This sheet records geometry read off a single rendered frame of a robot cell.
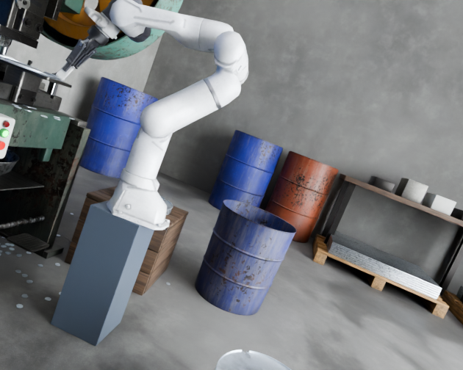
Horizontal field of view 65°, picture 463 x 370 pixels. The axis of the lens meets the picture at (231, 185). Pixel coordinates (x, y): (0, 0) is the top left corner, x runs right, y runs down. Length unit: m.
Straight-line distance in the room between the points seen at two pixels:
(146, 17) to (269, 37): 3.49
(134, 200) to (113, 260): 0.21
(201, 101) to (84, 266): 0.67
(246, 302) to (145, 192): 0.90
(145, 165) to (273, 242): 0.82
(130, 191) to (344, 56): 3.77
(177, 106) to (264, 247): 0.88
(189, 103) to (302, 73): 3.49
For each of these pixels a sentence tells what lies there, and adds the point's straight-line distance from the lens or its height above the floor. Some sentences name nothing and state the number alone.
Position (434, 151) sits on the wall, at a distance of 4.67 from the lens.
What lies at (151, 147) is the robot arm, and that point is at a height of 0.69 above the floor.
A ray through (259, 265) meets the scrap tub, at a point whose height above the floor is 0.28.
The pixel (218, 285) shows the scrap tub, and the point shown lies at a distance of 1.86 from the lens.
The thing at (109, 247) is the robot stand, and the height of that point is 0.34.
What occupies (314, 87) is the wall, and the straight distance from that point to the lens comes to 4.57.
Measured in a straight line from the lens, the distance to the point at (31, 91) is 1.60.
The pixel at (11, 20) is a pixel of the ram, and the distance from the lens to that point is 1.61.
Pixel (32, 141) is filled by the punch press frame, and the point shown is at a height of 0.53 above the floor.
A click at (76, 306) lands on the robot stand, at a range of 1.39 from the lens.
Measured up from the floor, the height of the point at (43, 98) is 0.68.
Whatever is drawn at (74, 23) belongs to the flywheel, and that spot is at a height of 1.04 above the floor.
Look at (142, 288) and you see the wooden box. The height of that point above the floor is 0.04.
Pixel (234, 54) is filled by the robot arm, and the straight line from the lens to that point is 1.21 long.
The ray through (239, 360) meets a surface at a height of 0.24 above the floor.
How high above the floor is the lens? 0.83
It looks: 8 degrees down
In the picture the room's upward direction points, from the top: 21 degrees clockwise
